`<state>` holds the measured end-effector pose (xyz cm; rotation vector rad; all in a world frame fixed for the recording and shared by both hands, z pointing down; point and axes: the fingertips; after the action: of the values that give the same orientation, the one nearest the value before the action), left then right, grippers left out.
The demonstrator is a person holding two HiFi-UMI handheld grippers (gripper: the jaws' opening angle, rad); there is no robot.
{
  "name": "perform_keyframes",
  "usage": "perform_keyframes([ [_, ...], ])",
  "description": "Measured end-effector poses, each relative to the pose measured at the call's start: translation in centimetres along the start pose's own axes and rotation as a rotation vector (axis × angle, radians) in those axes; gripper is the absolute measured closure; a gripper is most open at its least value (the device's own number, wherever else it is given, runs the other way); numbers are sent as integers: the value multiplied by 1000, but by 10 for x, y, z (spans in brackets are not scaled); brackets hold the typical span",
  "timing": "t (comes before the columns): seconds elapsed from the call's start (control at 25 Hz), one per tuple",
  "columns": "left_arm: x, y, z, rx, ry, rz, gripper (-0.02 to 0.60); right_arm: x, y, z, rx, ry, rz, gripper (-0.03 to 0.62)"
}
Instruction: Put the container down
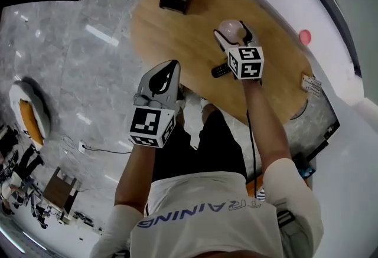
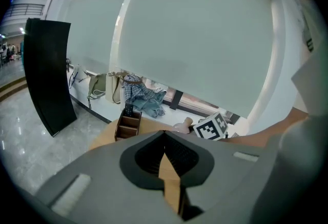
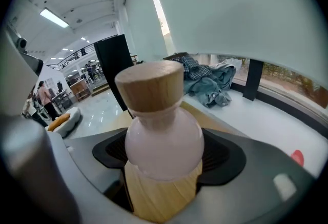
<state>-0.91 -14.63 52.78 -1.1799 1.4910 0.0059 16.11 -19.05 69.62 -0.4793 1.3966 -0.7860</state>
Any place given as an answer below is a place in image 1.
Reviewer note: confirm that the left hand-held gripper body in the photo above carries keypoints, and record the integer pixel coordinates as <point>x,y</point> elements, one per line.
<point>147,127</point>

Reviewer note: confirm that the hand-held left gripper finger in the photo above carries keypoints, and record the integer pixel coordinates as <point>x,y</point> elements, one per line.
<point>144,85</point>
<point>175,88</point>

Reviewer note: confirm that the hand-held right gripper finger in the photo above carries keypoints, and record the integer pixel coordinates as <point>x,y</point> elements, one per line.
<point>224,43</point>
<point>249,35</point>

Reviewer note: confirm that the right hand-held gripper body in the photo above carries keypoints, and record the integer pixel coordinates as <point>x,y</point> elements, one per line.
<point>248,63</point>

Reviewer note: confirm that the person's left forearm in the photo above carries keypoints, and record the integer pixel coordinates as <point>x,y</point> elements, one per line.
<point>136,174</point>

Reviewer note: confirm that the person's right forearm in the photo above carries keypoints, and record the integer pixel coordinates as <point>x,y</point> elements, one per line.
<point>268,133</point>

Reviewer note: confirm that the wooden coffee table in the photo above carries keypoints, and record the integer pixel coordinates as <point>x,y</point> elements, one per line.
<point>183,44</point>

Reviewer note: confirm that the black remote control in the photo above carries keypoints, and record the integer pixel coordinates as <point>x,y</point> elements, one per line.
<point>220,71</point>

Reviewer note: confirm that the pink round dish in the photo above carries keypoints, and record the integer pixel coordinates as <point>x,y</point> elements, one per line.
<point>305,37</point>

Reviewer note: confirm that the person's black shorts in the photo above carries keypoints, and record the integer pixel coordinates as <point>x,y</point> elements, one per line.
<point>206,150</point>

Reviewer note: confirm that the white power strip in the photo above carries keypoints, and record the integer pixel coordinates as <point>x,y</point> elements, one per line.
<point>82,146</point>

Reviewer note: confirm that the brown wooden side table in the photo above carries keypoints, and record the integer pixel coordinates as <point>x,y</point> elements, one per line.
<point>60,192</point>

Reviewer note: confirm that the person's white shirt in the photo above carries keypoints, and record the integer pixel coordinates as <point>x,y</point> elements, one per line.
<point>212,215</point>

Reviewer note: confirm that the white pet bed orange cushion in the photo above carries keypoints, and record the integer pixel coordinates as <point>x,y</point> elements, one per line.
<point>29,112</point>

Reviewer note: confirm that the orange board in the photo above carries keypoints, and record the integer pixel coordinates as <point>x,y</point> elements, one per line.
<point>251,187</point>

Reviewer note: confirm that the blue small box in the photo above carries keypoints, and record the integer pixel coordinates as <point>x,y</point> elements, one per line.
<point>305,170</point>

